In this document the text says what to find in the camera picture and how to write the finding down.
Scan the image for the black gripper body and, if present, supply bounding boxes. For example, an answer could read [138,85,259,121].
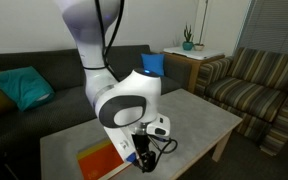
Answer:
[131,132,152,158]

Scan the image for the red book with yellow spine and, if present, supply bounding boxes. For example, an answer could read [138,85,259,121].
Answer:
[76,138,132,180]

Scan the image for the wooden table leg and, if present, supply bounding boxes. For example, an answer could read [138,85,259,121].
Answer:
[211,130,233,163]

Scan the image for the blue square pillow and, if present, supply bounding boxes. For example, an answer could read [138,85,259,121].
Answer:
[140,53,166,77]

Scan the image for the wooden side table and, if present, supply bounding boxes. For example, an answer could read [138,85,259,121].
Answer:
[160,49,226,94]

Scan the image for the teal pot with plant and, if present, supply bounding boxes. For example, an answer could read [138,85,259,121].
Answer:
[182,23,195,52]

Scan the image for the dark grey fabric sofa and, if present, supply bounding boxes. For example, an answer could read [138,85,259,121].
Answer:
[0,44,193,180]

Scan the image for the small white plant pot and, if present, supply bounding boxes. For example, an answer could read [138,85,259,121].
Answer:
[193,43,206,52]

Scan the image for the striped armchair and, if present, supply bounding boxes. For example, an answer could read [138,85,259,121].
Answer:
[194,46,288,157]

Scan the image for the teal pillow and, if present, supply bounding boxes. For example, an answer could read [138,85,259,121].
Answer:
[0,65,56,113]

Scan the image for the thin floor lamp pole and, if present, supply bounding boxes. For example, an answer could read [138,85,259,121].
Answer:
[198,0,210,46]

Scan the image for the grey window blinds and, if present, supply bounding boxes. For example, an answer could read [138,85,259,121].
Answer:
[237,0,288,56]

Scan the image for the black looped camera cable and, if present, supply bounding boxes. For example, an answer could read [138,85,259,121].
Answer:
[148,134,179,168]

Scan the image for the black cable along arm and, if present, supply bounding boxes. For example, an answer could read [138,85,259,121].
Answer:
[82,0,126,83]

